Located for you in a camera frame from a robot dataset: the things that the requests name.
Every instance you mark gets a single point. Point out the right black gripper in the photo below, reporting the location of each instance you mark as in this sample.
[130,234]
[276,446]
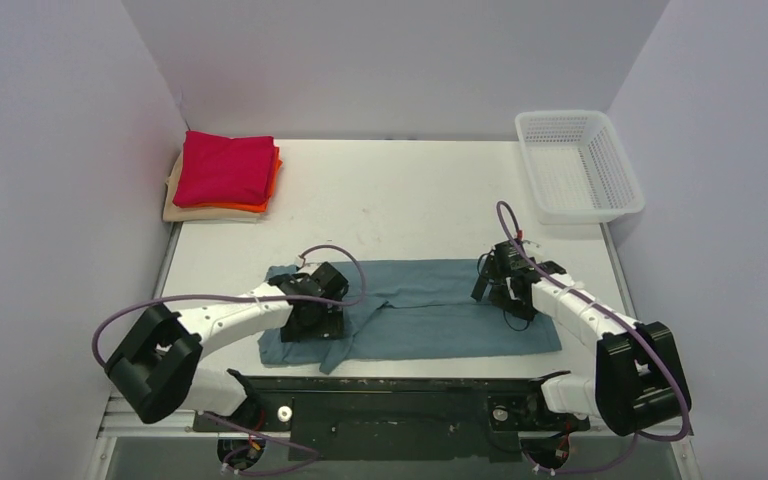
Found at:
[492,279]

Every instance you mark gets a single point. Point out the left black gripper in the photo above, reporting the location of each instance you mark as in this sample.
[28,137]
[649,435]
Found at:
[311,324]

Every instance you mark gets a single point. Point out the blue-grey t shirt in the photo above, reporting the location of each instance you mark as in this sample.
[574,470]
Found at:
[415,310]

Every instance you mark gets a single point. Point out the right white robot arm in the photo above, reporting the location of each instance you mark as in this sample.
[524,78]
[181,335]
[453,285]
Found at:
[638,379]

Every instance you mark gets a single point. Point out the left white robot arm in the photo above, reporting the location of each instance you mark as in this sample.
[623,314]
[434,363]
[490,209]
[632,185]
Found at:
[158,368]

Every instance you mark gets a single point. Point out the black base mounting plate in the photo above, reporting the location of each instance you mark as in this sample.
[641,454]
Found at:
[389,419]

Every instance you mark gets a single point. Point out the white plastic basket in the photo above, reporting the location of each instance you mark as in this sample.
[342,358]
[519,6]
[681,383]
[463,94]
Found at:
[577,167]

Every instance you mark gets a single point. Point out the folded orange t shirt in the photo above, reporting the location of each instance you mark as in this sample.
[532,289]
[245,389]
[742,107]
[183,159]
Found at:
[263,206]

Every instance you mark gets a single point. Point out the folded beige t shirt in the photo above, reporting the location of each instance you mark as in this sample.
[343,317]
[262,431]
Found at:
[172,213]

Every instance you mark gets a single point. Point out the folded magenta t shirt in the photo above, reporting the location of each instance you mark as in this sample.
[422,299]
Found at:
[224,169]

